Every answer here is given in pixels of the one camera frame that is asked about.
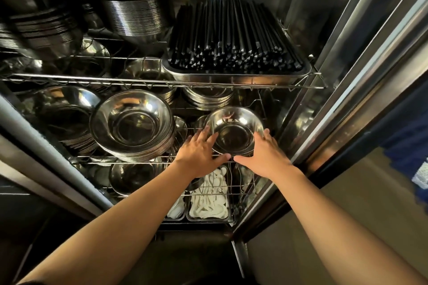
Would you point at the person's right hand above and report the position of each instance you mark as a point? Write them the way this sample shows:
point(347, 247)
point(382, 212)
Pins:
point(267, 161)

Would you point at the person's left hand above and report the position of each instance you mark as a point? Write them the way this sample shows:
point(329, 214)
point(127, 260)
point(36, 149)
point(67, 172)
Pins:
point(195, 158)

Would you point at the person's left middle finger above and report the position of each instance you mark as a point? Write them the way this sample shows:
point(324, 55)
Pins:
point(203, 133)

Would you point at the person's left thumb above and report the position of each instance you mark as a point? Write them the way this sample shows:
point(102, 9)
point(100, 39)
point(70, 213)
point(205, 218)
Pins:
point(220, 159)

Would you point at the person's right thumb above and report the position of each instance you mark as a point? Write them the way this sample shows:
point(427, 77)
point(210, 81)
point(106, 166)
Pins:
point(244, 160)

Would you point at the small steel bowl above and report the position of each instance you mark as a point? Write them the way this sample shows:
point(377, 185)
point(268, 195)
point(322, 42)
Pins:
point(234, 127)

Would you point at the person's right forearm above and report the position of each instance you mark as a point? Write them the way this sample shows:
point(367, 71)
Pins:
point(334, 228)

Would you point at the person's left forearm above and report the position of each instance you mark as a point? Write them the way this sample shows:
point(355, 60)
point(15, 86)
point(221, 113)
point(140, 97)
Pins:
point(127, 221)

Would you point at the short stack of steel plates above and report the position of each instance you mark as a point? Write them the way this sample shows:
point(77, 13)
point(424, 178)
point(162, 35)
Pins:
point(207, 97)

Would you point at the pile of white spoons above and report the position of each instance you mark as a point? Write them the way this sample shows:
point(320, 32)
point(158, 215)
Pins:
point(210, 199)

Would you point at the steel chopstick tray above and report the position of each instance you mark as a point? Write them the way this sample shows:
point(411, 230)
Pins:
point(234, 77)

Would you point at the narrow steel spoon tray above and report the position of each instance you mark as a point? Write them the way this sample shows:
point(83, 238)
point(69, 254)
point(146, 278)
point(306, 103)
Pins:
point(176, 209)

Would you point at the stack of wide steel bowls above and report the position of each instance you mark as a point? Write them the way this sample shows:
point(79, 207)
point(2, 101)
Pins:
point(132, 124)

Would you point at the low steel bowl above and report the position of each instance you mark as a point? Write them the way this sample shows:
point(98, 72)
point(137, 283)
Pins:
point(133, 176)

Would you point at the stack of deep steel bowls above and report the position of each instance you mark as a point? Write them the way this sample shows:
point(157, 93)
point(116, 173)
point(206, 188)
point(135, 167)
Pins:
point(150, 71)

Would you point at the pile of black chopsticks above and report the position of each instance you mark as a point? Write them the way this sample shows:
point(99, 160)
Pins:
point(230, 34)

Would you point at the single shiny steel bowl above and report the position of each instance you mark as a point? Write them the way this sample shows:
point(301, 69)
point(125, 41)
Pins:
point(95, 54)

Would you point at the tall stack of steel plates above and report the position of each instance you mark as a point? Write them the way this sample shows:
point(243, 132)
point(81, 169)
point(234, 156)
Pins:
point(137, 16)

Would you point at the steel cabinet door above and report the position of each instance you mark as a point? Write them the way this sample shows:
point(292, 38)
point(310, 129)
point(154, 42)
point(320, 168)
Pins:
point(351, 71)

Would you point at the stack of dim steel bowls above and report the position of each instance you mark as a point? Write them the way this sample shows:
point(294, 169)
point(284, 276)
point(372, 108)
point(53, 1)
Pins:
point(65, 114)

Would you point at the blue cloth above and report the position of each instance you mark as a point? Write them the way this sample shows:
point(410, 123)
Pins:
point(406, 137)

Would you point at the tilted stack of steel plates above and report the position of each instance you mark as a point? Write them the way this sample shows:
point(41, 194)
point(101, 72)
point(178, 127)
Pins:
point(40, 27)

